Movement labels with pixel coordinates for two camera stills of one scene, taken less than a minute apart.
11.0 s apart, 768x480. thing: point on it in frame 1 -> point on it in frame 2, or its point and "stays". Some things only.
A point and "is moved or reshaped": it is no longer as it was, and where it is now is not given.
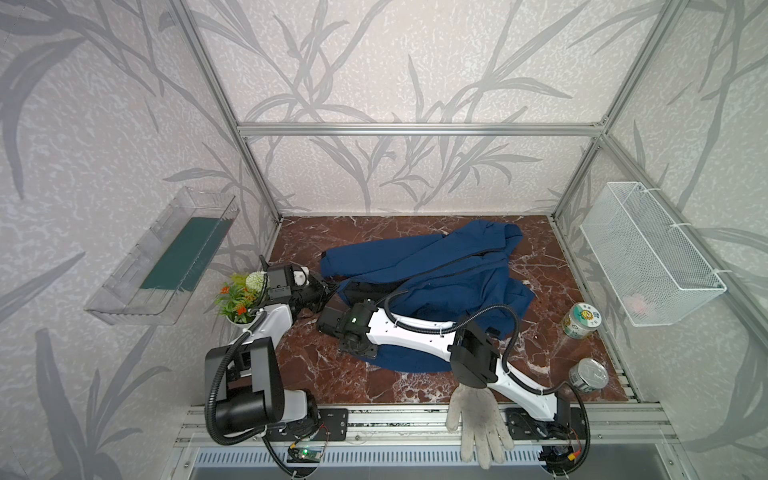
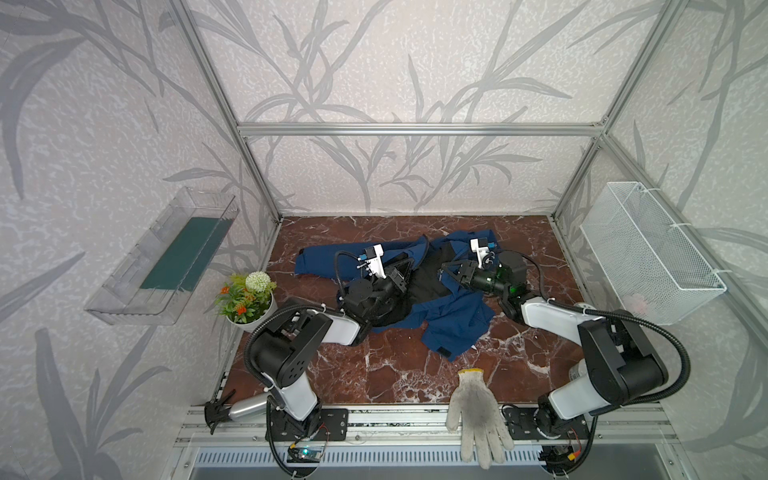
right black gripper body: x=332 y=320 -> x=462 y=275
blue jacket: x=433 y=281 is moved or reshaped
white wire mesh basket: x=656 y=272 stays
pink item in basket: x=637 y=302 stays
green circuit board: x=303 y=454 stays
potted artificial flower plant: x=239 y=297 stays
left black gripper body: x=310 y=288 -> x=395 y=276
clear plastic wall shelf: x=154 y=282 stays
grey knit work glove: x=473 y=411 stays
